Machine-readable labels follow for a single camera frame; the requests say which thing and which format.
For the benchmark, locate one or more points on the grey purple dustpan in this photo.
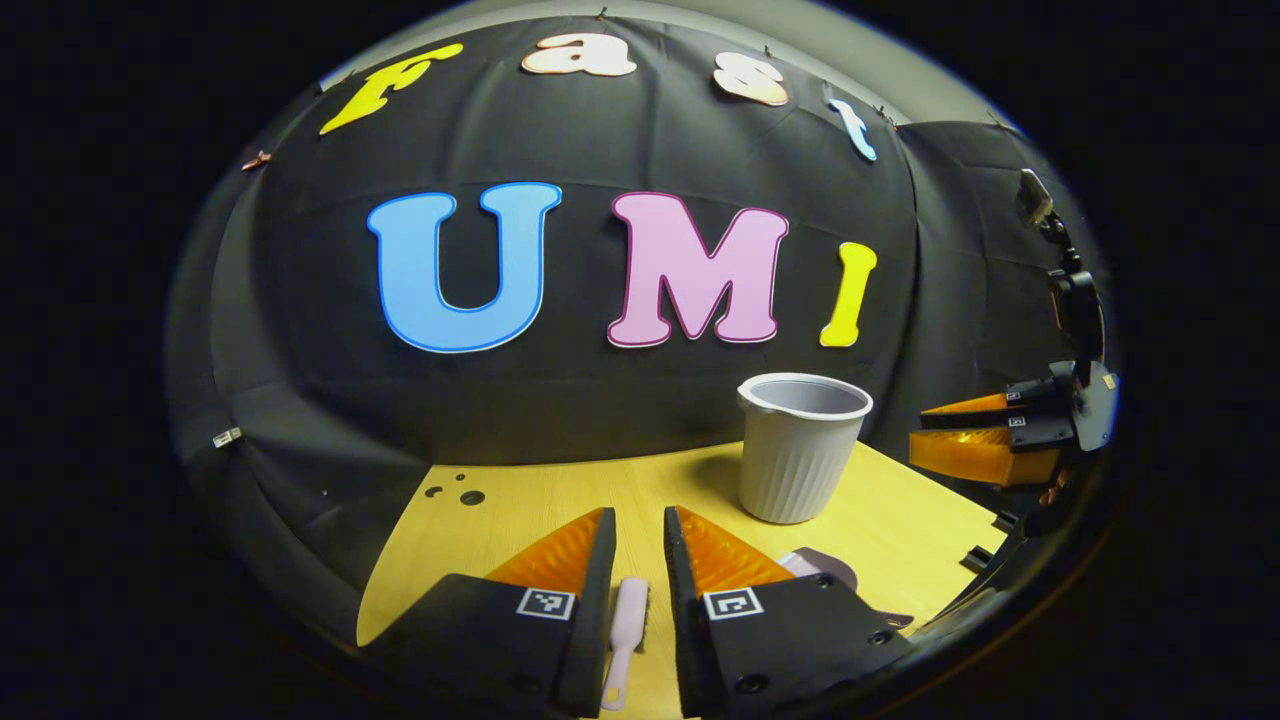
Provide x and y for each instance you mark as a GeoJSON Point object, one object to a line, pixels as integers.
{"type": "Point", "coordinates": [835, 570]}

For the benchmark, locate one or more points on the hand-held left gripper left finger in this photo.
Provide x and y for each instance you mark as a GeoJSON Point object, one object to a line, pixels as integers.
{"type": "Point", "coordinates": [595, 600]}

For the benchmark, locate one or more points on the small red clip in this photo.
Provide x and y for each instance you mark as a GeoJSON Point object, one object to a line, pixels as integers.
{"type": "Point", "coordinates": [257, 160]}

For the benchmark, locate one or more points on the white ribbed garbage bin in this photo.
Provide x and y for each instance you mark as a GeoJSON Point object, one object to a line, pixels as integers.
{"type": "Point", "coordinates": [800, 470]}

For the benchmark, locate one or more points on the small white tag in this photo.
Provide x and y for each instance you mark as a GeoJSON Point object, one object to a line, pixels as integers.
{"type": "Point", "coordinates": [227, 437]}

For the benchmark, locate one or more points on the yellow wooden desktop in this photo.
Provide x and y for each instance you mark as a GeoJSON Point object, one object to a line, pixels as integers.
{"type": "Point", "coordinates": [520, 500]}

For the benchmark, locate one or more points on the small pink broom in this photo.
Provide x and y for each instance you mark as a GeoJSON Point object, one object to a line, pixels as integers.
{"type": "Point", "coordinates": [628, 610]}

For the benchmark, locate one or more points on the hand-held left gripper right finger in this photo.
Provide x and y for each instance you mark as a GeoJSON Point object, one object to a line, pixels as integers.
{"type": "Point", "coordinates": [680, 600]}

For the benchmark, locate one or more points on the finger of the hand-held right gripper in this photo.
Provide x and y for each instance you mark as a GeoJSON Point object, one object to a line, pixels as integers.
{"type": "Point", "coordinates": [1000, 412]}
{"type": "Point", "coordinates": [980, 458]}

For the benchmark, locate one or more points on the black backdrop cloth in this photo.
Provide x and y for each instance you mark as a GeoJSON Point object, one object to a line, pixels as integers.
{"type": "Point", "coordinates": [600, 130]}

